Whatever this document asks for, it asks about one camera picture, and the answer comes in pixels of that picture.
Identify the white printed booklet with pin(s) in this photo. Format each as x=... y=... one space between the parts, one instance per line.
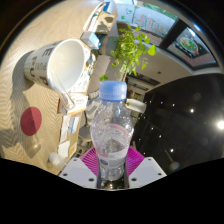
x=70 y=126

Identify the window with colourful stickers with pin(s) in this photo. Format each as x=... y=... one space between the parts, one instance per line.
x=150 y=20

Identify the green potted plant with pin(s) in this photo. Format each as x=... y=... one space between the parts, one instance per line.
x=130 y=50

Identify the flat round red coaster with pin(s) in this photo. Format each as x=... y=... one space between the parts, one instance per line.
x=31 y=121

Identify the blue white card box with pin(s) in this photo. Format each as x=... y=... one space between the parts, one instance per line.
x=108 y=6

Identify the clear blue-capped water bottle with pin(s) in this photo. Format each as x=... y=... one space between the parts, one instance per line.
x=111 y=133

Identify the small light blue box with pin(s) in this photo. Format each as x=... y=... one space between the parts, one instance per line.
x=89 y=40

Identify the cream tissue box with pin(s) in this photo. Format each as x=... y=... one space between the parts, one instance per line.
x=77 y=101

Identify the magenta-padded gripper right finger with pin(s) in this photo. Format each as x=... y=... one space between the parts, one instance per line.
x=146 y=171

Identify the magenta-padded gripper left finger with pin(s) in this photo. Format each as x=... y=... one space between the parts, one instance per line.
x=78 y=171

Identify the group of ceiling lights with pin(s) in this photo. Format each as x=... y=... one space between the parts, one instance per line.
x=220 y=125

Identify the white printed mug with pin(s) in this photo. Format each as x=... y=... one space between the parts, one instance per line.
x=65 y=63

